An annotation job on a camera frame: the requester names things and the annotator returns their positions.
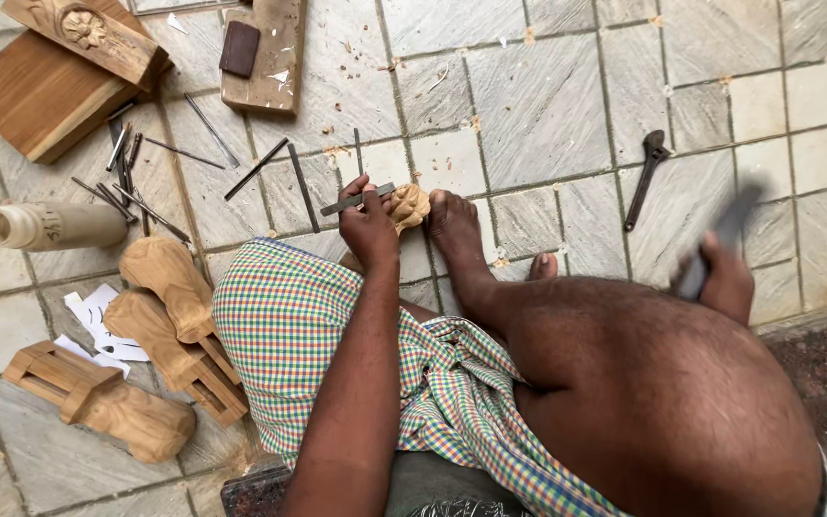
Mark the person's right fingers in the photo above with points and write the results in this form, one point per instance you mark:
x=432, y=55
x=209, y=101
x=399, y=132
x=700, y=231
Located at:
x=709, y=248

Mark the person's left hand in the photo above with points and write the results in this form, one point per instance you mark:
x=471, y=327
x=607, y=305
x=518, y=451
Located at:
x=369, y=233

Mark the wooden block with carved flower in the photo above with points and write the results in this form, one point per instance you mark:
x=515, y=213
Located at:
x=97, y=36

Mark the person's right hand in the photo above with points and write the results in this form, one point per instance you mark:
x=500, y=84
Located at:
x=729, y=284

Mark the dark sharpening stone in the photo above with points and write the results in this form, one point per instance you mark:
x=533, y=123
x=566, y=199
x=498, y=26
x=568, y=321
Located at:
x=239, y=49

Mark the person's right leg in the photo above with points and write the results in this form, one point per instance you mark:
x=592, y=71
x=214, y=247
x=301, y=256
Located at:
x=636, y=380

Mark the white paper scrap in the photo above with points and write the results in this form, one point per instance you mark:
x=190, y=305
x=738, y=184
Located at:
x=87, y=353
x=101, y=312

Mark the person's left foot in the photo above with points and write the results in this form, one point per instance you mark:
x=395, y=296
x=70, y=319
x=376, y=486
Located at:
x=543, y=266

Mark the scattered wood chips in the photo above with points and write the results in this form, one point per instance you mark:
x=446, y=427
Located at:
x=345, y=50

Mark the scattered group of carving tools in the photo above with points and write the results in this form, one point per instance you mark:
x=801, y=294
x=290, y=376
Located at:
x=304, y=187

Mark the grey seat cushion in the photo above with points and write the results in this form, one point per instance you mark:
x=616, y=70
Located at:
x=442, y=481

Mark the dark carving mallet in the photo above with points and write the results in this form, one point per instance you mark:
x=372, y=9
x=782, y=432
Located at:
x=733, y=219

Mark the dark adjustable wrench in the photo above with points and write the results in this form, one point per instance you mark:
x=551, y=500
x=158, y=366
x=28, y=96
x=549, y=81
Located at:
x=644, y=176

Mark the small carved wooden workpiece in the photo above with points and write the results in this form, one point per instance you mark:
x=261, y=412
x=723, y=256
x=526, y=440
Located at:
x=412, y=207

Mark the brown wooden plank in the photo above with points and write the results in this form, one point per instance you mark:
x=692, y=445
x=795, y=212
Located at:
x=33, y=97

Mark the checked wraparound cloth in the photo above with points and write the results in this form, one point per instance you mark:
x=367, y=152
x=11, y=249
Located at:
x=291, y=323

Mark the carved wooden figure with base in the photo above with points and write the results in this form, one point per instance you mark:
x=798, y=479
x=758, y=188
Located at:
x=151, y=327
x=169, y=284
x=126, y=420

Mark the metal hand chisel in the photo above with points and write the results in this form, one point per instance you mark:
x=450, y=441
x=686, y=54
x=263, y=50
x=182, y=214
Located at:
x=345, y=205

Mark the worn wooden board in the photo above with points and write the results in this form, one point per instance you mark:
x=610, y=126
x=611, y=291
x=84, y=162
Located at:
x=277, y=61

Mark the cream cylindrical bottle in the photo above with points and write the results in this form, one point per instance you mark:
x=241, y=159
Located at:
x=54, y=225

